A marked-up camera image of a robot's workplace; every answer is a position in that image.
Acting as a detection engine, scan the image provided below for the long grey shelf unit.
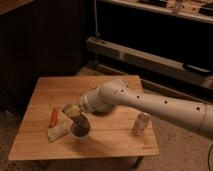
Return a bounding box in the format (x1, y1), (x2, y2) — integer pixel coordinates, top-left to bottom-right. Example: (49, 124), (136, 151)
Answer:
(86, 37), (213, 90)

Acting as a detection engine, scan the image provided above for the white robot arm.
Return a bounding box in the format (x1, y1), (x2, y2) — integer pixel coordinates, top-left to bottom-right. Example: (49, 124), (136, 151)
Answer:
(62, 79), (213, 140)

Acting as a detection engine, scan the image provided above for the white plastic bottle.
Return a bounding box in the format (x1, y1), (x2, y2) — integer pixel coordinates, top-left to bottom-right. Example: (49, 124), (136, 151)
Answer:
(133, 113), (150, 136)

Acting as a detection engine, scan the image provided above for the wooden table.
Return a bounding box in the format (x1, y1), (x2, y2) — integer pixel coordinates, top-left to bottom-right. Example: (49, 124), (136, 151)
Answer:
(8, 76), (159, 161)

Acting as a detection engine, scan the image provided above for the pale sponge block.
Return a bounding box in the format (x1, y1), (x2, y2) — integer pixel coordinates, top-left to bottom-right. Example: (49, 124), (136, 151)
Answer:
(47, 121), (69, 142)

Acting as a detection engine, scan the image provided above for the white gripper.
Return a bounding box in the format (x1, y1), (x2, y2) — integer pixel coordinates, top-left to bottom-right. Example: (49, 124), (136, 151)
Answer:
(62, 91), (100, 118)

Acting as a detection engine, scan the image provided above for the dark wooden cabinet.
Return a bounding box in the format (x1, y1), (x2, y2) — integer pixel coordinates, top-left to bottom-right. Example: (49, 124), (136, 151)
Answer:
(0, 0), (84, 115)

